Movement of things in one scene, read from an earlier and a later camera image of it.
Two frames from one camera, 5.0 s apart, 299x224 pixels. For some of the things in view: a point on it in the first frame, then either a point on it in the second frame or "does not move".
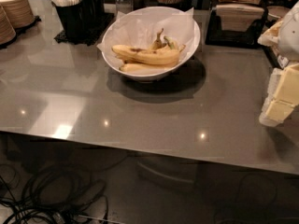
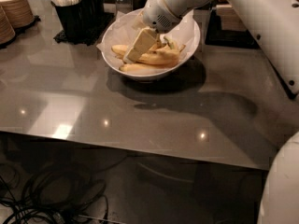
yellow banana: [145, 68] does not move
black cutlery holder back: [92, 8] does not move
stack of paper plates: [7, 32] does not move
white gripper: [291, 35] → [160, 12]
